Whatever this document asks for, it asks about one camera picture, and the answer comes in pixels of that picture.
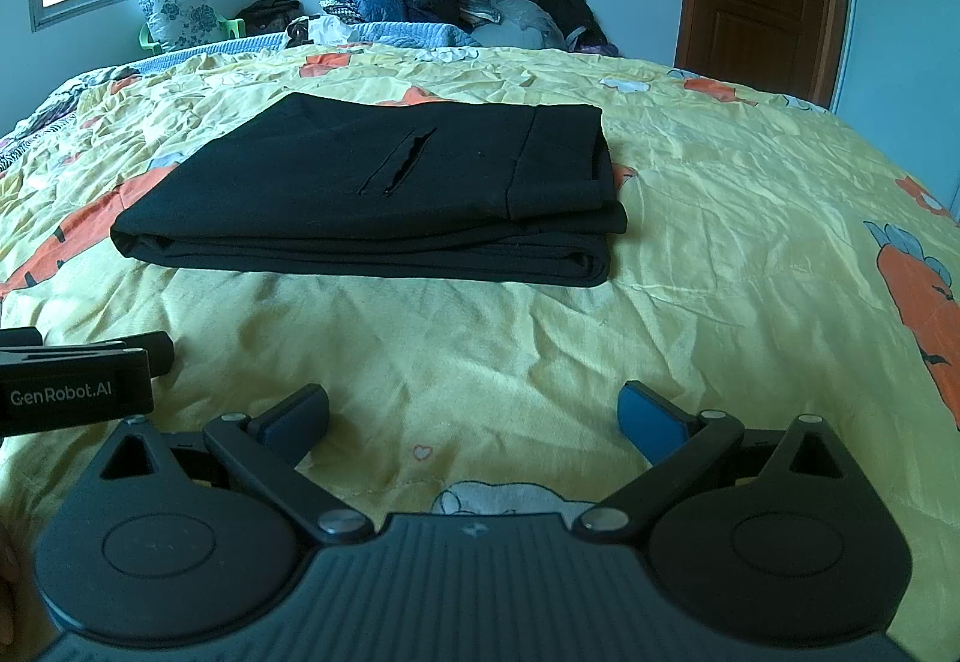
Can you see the green plastic chair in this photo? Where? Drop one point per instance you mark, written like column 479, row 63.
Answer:
column 237, row 26

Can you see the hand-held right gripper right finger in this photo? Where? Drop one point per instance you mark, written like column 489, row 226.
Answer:
column 652, row 422

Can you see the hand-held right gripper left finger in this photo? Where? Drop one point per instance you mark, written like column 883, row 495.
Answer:
column 292, row 422

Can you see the black pants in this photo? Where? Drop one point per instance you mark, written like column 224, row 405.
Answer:
column 300, row 182

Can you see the yellow printed bedspread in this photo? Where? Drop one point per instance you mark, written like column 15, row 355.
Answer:
column 525, row 347

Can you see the blue quilted blanket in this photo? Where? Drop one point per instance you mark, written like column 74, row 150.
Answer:
column 409, row 35

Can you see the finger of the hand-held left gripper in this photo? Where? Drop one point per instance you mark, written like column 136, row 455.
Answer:
column 160, row 354

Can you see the dark cloth bundle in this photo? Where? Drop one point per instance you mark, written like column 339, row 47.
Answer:
column 270, row 11

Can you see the floral pillow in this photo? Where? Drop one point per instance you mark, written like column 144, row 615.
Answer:
column 184, row 9

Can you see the white cloth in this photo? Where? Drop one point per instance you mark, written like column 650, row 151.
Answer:
column 334, row 29

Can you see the patterned bed sheet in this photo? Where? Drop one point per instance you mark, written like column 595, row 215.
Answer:
column 30, row 125

